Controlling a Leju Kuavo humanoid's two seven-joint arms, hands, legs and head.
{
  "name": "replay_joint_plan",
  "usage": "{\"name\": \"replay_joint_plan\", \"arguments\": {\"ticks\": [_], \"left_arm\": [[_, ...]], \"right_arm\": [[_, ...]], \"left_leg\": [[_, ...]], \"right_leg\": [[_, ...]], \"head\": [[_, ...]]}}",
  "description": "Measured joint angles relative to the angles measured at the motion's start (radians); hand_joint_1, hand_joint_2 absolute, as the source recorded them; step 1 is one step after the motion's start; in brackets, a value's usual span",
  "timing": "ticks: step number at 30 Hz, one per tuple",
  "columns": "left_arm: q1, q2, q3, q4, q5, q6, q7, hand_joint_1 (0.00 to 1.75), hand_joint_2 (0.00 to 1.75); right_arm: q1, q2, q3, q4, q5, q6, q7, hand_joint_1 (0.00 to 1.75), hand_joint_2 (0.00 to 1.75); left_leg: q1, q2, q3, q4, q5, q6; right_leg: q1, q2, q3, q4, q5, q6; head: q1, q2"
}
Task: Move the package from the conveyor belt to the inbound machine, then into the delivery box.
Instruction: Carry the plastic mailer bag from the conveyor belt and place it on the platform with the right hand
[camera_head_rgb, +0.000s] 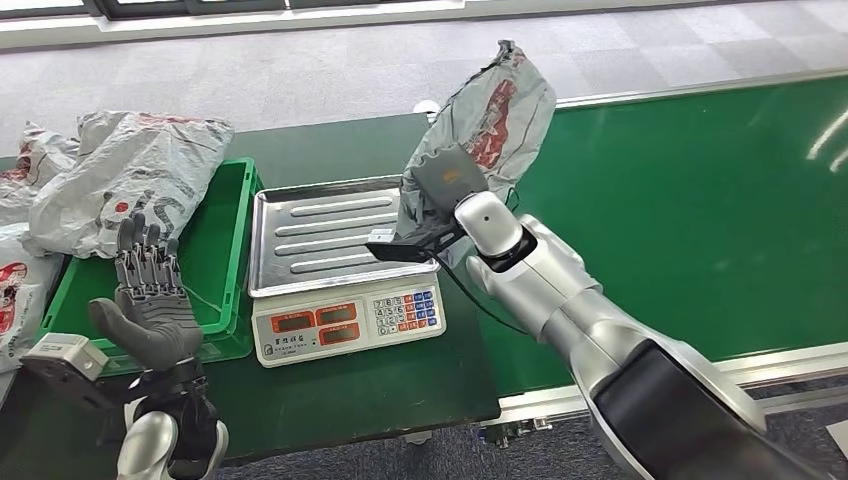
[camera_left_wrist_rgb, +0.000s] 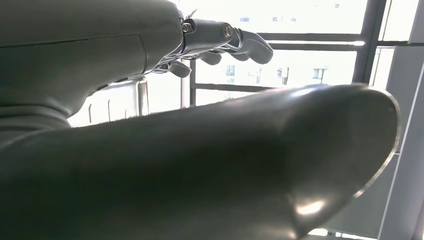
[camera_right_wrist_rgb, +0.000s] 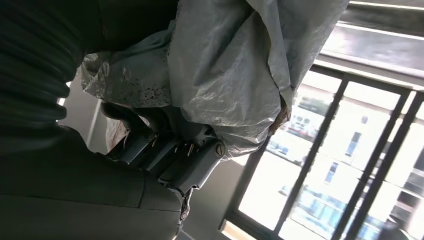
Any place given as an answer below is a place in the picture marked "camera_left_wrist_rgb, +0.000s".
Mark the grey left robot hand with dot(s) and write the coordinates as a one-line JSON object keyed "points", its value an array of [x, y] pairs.
{"points": [[198, 165]]}

